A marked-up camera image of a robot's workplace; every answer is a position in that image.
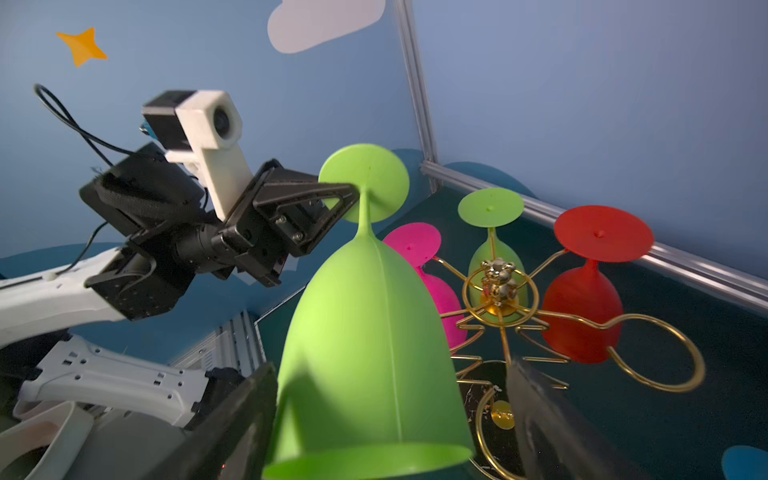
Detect left frame post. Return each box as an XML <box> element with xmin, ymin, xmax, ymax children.
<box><xmin>393</xmin><ymin>0</ymin><xmax>438</xmax><ymax>163</ymax></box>

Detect gold wire glass rack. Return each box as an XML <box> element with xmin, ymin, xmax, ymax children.
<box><xmin>443</xmin><ymin>258</ymin><xmax>706</xmax><ymax>479</ymax></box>

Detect blue wine glass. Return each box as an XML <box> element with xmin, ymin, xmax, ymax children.
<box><xmin>721</xmin><ymin>445</ymin><xmax>768</xmax><ymax>480</ymax></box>

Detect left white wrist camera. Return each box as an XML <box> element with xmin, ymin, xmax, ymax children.
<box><xmin>142</xmin><ymin>90</ymin><xmax>252</xmax><ymax>220</ymax></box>

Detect back frame bar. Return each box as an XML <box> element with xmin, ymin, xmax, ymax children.
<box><xmin>419</xmin><ymin>160</ymin><xmax>768</xmax><ymax>316</ymax></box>

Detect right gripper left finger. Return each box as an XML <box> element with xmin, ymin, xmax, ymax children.
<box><xmin>144</xmin><ymin>363</ymin><xmax>278</xmax><ymax>480</ymax></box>

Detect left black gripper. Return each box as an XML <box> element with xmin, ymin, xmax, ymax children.
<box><xmin>221</xmin><ymin>159</ymin><xmax>360</xmax><ymax>287</ymax></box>

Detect pink wine glass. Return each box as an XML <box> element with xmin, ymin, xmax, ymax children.
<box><xmin>382</xmin><ymin>221</ymin><xmax>469</xmax><ymax>350</ymax></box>

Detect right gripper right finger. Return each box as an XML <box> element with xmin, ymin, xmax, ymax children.
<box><xmin>506</xmin><ymin>358</ymin><xmax>648</xmax><ymax>479</ymax></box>

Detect green wine glass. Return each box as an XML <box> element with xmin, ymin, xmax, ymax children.
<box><xmin>458</xmin><ymin>188</ymin><xmax>529</xmax><ymax>324</ymax></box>
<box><xmin>263</xmin><ymin>144</ymin><xmax>475</xmax><ymax>479</ymax></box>

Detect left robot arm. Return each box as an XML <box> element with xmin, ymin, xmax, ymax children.
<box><xmin>1</xmin><ymin>143</ymin><xmax>359</xmax><ymax>430</ymax></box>

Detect red wine glass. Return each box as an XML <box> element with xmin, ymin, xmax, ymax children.
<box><xmin>541</xmin><ymin>205</ymin><xmax>656</xmax><ymax>365</ymax></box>

